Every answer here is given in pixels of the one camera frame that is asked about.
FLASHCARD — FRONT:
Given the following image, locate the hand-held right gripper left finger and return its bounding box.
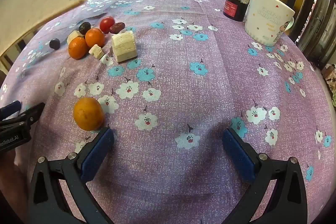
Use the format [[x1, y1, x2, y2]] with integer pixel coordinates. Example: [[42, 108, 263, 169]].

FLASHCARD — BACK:
[[28, 127, 114, 224]]

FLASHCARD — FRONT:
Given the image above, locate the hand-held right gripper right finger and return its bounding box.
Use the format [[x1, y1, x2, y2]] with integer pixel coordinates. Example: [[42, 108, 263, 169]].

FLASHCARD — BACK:
[[222, 127, 307, 224]]

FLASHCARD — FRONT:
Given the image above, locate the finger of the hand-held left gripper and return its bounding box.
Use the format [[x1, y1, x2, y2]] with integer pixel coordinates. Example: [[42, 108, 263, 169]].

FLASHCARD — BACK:
[[0, 100, 22, 120], [10, 102, 46, 125]]

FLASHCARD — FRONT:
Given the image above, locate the large yellow-orange orange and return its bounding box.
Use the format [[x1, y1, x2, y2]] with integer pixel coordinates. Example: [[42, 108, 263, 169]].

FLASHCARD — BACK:
[[73, 97, 105, 131]]

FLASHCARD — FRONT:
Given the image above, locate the orange tangerine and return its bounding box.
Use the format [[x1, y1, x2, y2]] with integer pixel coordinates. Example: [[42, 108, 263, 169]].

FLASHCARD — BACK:
[[68, 37, 88, 60], [85, 28, 105, 48]]

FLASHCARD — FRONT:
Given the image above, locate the person's left hand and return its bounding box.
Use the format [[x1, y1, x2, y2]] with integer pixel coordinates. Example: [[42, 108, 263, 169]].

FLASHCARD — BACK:
[[0, 152, 29, 218]]

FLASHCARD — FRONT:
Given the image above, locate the small peeled sugarcane piece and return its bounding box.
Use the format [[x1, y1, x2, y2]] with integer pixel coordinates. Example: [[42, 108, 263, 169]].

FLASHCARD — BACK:
[[67, 30, 84, 45], [88, 44, 105, 59]]

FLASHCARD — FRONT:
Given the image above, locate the purple floral tablecloth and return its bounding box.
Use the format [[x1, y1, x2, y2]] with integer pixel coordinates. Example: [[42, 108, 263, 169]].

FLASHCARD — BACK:
[[0, 0, 336, 224]]

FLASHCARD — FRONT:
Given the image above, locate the red cherry tomato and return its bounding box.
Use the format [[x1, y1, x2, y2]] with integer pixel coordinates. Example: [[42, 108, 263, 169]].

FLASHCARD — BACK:
[[99, 16, 116, 34]]

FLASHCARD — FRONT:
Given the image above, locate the red date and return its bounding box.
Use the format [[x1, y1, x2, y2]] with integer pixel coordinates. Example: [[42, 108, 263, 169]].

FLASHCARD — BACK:
[[109, 22, 125, 34]]

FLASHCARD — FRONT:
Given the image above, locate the white printed mug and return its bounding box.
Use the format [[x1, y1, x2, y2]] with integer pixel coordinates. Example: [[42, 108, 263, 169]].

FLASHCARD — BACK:
[[244, 0, 296, 47]]

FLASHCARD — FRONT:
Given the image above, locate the black jar with red label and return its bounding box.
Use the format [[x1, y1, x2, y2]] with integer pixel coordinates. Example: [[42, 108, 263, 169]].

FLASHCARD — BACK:
[[223, 0, 248, 22]]

